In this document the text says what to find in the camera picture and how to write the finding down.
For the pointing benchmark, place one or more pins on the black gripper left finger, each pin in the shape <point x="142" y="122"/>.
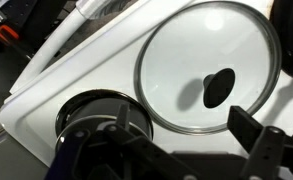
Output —
<point x="126" y="153"/>

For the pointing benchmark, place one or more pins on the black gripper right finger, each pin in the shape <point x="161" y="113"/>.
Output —
<point x="266" y="150"/>

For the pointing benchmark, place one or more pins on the glass lid with black knob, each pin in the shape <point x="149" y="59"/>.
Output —
<point x="192" y="50"/>

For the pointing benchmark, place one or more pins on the white electric stove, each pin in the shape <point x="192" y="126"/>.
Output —
<point x="102" y="66"/>

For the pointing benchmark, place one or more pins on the small black saucepan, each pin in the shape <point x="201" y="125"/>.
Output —
<point x="96" y="108"/>

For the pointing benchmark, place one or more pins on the black coil burner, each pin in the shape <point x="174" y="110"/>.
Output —
<point x="86" y="94"/>

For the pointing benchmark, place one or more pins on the small black frying pan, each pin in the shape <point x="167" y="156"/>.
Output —
<point x="292" y="40"/>

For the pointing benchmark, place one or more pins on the black robot stand equipment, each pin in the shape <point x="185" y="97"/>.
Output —
<point x="19" y="20"/>

